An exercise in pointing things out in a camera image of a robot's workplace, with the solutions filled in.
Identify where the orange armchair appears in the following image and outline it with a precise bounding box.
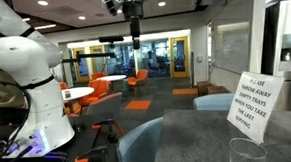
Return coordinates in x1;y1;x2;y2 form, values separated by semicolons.
126;69;150;98
76;78;112;109
58;81;69;92
91;71;107;81

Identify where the white round table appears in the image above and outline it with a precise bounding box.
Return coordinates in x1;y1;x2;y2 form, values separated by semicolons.
96;74;128;93
61;86;97;115

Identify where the white printed paper sign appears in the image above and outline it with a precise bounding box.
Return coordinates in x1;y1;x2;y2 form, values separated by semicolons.
223;69;289;147

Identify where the brown ottoman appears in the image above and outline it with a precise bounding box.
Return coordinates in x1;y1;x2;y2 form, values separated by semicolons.
207;85;230;96
197;79;214;97

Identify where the yellow framed glass door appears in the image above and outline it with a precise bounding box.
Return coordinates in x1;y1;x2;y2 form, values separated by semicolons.
89;45;107;75
72;47;90;84
168;36;191;80

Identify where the black base cable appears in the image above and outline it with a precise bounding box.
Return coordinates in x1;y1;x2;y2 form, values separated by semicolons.
0;66;36;162

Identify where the black robot platform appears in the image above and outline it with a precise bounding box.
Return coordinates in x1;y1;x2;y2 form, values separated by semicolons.
0;112;118;162

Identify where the black camera on stand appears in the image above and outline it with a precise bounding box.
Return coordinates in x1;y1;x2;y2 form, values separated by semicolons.
98;35;126;51

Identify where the clear glass cup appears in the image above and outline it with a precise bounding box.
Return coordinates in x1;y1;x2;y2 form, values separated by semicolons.
228;136;269;162

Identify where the light blue chair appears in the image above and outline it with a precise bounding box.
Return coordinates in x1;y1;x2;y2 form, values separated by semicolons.
114;116;167;162
191;92;237;114

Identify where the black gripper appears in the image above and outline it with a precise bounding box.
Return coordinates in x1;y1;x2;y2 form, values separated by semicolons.
121;0;147;51

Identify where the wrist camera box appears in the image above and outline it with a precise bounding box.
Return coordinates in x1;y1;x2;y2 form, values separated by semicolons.
99;0;123;17

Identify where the black horizontal bar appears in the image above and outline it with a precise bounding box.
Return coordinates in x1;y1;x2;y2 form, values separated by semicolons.
61;52;116;65

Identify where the orange black clamp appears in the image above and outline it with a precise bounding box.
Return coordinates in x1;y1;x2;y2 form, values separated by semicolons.
89;118;119;146
73;145;110;162

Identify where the wall whiteboard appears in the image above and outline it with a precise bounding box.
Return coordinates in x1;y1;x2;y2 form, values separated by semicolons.
209;18;254;77

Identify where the gray upholstered chair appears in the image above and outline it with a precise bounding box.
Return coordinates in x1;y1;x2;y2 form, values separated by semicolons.
83;91;124;117

